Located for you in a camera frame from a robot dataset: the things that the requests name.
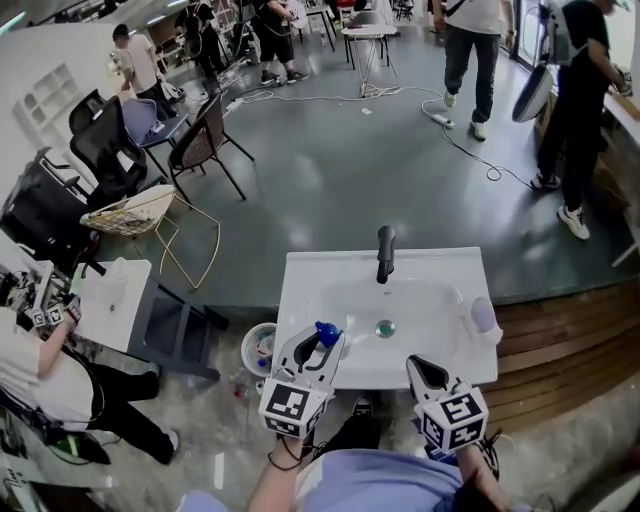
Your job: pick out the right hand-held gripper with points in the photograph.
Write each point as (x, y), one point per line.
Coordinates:
(455, 415)

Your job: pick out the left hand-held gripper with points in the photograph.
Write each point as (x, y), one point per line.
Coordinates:
(290, 405)

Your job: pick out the blue-capped white bottle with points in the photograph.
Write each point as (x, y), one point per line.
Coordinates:
(327, 332)

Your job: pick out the purple soap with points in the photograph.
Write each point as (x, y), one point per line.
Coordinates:
(482, 315)

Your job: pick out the person's right forearm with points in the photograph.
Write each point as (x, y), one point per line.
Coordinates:
(475, 475)

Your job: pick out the person's left forearm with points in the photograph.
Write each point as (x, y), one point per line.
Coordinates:
(275, 480)

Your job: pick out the metal sink drain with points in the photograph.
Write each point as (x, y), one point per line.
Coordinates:
(385, 328)

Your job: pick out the white ceramic sink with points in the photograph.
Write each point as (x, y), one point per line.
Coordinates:
(425, 300)

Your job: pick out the grey stand white sink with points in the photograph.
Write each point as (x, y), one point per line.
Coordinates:
(115, 300)

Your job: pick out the white mesh waste basket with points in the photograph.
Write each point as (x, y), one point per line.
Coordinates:
(252, 345)

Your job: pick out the person's left shoe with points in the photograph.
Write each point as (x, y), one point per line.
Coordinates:
(363, 406)

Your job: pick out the red label plastic bottle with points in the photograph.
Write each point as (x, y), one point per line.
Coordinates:
(241, 391)

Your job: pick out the blue label tag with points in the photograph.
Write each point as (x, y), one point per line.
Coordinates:
(437, 452)

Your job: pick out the white soap dish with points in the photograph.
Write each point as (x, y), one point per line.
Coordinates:
(492, 340)

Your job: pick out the person's black trousers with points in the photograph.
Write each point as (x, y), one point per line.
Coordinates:
(350, 432)

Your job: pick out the black wrist band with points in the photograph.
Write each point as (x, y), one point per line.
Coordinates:
(286, 467)

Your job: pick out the person's purple shirt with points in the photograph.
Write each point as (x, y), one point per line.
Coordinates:
(375, 480)

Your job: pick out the black faucet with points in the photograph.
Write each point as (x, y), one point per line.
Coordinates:
(385, 255)
(95, 267)

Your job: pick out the wooden plank platform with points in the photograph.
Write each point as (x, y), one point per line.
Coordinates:
(560, 350)

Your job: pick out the clear plastic cup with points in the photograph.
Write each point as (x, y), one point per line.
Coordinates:
(120, 270)

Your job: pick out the black green bag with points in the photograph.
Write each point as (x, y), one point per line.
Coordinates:
(75, 445)

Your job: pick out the dark wicker chair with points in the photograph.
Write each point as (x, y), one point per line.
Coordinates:
(200, 140)

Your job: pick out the white power strip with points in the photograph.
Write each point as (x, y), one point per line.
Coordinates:
(442, 120)

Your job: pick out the dark square table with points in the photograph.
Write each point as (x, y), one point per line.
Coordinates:
(170, 127)

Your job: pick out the black office chair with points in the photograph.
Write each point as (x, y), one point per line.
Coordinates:
(112, 165)

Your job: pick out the blue padded chair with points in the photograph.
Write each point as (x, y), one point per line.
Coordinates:
(140, 120)

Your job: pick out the grey round disc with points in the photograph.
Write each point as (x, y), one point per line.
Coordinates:
(532, 95)

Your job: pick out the black cabinet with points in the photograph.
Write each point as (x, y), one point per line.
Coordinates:
(40, 210)

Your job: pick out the light wooden workbench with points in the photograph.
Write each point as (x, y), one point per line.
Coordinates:
(625, 107)

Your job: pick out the white round table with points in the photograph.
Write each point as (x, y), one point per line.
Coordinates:
(367, 31)

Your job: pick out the white arched shelf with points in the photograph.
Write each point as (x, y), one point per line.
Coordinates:
(50, 95)

